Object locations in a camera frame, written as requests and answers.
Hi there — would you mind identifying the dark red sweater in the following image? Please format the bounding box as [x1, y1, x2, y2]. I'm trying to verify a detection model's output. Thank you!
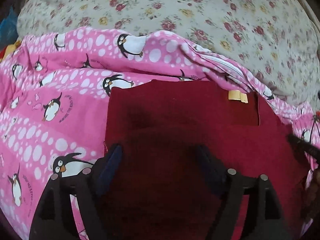
[104, 80, 309, 239]

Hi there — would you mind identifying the floral bed quilt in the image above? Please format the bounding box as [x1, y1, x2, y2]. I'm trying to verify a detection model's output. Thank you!
[17, 0, 319, 109]

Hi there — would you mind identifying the pink penguin blanket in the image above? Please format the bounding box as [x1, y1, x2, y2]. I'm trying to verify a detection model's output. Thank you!
[1, 27, 319, 239]

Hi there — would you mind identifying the yellow red cartoon blanket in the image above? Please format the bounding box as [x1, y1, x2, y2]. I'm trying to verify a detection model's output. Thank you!
[0, 40, 21, 61]

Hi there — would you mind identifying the blue plastic bag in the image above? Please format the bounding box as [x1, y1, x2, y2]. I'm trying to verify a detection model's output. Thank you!
[0, 7, 18, 50]

